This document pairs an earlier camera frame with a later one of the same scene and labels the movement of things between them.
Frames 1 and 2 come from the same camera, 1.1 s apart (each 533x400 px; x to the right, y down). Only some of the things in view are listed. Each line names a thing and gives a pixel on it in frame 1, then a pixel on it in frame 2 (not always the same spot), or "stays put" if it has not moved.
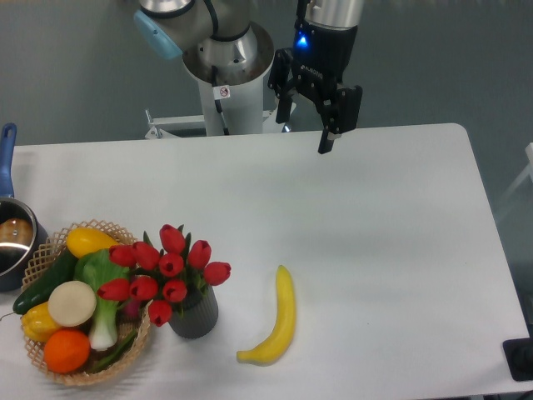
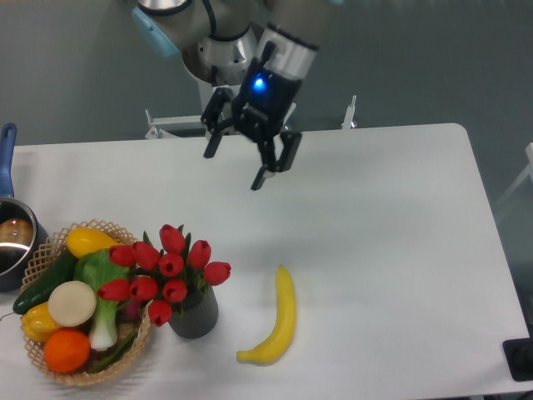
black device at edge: x=519 y=355 stays put
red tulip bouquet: x=169 y=275 stays put
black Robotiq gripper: x=320 y=59 -> x=260 y=106
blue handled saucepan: x=21 y=234 stays put
